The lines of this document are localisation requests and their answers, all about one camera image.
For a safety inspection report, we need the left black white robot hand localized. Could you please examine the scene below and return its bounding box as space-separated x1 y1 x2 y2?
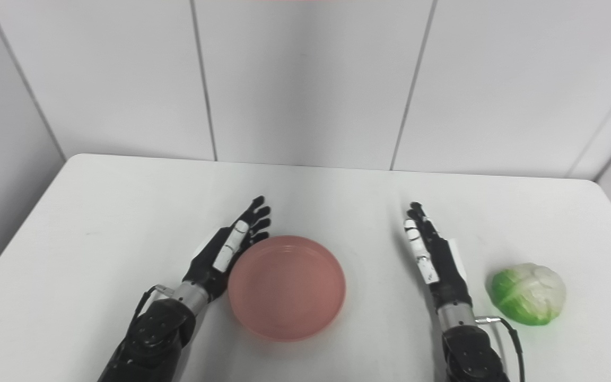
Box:
182 196 272 304

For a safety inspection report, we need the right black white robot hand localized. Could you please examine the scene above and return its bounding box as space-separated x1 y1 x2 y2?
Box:
403 202 473 309

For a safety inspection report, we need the pink round plate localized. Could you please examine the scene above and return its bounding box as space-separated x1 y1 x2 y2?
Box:
228 236 346 342

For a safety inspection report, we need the green white cabbage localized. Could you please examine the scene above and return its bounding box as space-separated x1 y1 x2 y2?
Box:
487 263 567 326

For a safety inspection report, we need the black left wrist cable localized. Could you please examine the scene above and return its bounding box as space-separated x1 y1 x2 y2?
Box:
129 285 177 332

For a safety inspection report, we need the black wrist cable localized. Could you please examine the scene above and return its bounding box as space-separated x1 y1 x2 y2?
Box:
475 316 525 382
129 285 177 332

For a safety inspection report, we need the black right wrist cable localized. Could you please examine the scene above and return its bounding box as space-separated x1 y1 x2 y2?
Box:
475 316 525 382

